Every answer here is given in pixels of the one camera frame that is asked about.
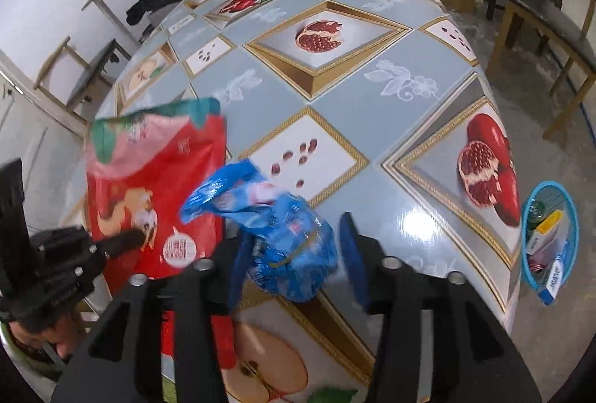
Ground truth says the black clothing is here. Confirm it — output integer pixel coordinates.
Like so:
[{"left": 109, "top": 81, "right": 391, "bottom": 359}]
[{"left": 125, "top": 0, "right": 197, "bottom": 25}]

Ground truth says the red can grey lid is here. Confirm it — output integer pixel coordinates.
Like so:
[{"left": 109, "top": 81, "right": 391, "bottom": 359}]
[{"left": 527, "top": 258, "right": 551, "bottom": 279}]

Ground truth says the person's left hand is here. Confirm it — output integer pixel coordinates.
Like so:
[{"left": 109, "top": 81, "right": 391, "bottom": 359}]
[{"left": 7, "top": 305, "right": 91, "bottom": 362}]

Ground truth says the blue plastic basket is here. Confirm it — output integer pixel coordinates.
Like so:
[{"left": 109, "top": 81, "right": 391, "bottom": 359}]
[{"left": 520, "top": 180, "right": 581, "bottom": 293}]

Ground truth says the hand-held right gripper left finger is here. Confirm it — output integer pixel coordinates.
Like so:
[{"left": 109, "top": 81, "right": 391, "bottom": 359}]
[{"left": 49, "top": 229, "right": 255, "bottom": 403}]

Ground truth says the white door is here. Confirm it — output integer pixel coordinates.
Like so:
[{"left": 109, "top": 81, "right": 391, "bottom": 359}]
[{"left": 0, "top": 48, "right": 90, "bottom": 181}]

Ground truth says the red snack pouch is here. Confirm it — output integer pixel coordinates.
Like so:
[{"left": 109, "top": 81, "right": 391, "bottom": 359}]
[{"left": 85, "top": 97, "right": 237, "bottom": 369}]

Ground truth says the green label plastic bottle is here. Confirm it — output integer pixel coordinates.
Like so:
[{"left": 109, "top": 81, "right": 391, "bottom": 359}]
[{"left": 527, "top": 197, "right": 553, "bottom": 237}]

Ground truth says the blue plastic bag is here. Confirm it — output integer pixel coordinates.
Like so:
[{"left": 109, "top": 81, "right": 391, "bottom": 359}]
[{"left": 178, "top": 158, "right": 339, "bottom": 304}]

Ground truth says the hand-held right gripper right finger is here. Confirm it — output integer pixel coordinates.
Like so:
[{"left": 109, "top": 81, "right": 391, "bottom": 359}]
[{"left": 338, "top": 211, "right": 542, "bottom": 403}]

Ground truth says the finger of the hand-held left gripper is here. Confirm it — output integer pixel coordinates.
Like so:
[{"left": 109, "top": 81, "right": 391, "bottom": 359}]
[{"left": 91, "top": 228, "right": 146, "bottom": 258}]

